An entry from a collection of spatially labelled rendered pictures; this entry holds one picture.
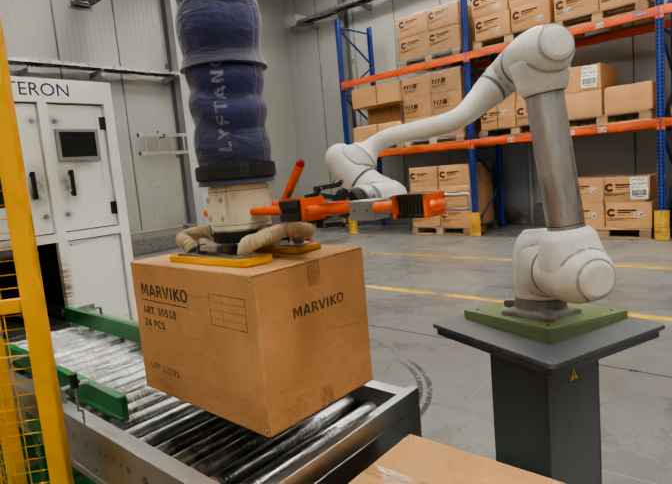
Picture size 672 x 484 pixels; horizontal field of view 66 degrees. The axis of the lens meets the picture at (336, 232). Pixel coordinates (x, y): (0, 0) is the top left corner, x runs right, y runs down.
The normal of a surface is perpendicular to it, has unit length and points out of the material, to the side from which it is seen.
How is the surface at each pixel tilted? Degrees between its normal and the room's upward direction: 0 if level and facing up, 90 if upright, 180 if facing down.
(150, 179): 90
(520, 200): 90
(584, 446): 90
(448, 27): 90
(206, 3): 74
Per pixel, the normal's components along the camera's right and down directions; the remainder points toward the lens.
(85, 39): 0.74, 0.01
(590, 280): 0.13, 0.15
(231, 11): 0.46, -0.21
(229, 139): 0.17, -0.18
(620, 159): -0.67, 0.15
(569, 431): 0.47, 0.07
